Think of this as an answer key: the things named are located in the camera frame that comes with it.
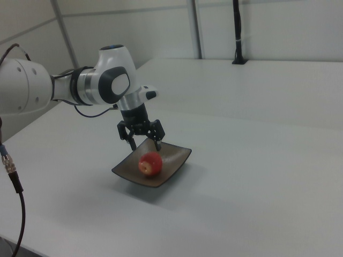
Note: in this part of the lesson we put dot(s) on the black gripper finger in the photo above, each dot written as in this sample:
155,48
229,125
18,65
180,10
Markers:
123,132
158,134

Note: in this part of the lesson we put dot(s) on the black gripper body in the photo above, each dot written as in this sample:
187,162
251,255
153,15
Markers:
135,120

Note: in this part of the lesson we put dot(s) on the red apple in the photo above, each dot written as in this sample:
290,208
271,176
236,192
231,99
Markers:
152,163

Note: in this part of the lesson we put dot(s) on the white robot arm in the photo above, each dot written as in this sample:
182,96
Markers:
26,85

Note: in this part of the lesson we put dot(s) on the square brown ceramic plate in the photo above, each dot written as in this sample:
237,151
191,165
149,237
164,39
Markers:
172,160

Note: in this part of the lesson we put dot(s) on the black pole stand white band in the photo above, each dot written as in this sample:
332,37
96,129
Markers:
237,26

